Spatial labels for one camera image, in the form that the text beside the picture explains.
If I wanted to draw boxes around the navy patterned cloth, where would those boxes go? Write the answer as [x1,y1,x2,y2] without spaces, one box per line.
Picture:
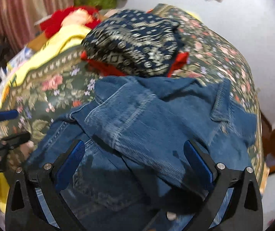
[82,9,185,78]

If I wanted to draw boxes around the red fluffy garment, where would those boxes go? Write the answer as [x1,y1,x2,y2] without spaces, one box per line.
[40,6,102,39]

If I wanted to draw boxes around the brown cardboard box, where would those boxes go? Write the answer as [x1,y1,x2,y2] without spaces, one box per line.
[28,32,54,51]

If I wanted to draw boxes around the pink cloth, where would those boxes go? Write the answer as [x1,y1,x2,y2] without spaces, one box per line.
[62,8,93,28]

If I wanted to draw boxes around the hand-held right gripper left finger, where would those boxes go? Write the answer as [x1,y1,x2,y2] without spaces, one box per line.
[5,140,86,231]

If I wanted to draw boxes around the red cloth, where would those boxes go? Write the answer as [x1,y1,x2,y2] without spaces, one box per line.
[81,50,189,78]

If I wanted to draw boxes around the green cloth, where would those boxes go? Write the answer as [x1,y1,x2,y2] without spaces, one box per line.
[74,0,119,9]

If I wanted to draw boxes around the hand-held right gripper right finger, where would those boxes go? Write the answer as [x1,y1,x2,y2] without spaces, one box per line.
[183,140,264,231]

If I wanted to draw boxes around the striped curtain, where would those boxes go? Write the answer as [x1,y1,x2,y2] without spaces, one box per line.
[0,0,76,53]

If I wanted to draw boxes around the white printed cloth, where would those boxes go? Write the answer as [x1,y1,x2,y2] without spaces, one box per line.
[0,48,32,101]

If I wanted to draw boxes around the yellow bed sheet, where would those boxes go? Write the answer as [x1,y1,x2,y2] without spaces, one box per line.
[0,25,92,219]

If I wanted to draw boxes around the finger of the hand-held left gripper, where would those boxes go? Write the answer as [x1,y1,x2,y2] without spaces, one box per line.
[0,132,31,150]
[0,107,19,126]

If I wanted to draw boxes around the blue denim jeans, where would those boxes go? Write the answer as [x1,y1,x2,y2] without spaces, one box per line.
[23,75,258,231]

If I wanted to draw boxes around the green floral bedspread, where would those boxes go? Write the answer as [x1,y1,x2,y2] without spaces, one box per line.
[0,3,270,198]

